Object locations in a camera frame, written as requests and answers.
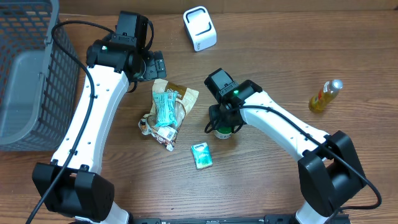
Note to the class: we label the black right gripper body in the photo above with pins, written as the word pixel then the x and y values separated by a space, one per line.
pixel 222 119

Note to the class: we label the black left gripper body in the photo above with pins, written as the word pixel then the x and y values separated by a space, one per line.
pixel 154 68

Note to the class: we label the green lid glass jar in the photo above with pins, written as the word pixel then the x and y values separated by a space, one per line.
pixel 223 132

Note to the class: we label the teal wipes packet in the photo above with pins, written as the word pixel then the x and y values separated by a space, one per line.
pixel 165 108

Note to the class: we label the brown Panera snack bag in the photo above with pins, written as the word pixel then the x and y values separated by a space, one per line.
pixel 186 98

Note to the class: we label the green white tissue pack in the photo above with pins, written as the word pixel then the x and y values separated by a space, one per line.
pixel 201 155

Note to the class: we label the small brown snack packet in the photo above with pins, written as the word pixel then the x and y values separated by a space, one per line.
pixel 165 135

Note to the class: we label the yellow drink bottle silver cap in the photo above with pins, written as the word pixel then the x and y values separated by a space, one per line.
pixel 326 94

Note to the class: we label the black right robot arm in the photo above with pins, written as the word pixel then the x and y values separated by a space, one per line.
pixel 330 172

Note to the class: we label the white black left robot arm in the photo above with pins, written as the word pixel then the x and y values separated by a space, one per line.
pixel 71 183

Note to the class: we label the white black barcode scanner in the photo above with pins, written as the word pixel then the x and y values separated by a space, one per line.
pixel 199 28

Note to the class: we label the grey plastic mesh basket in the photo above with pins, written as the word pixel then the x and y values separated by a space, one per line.
pixel 38 80

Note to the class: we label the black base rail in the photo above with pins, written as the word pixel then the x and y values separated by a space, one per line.
pixel 267 219

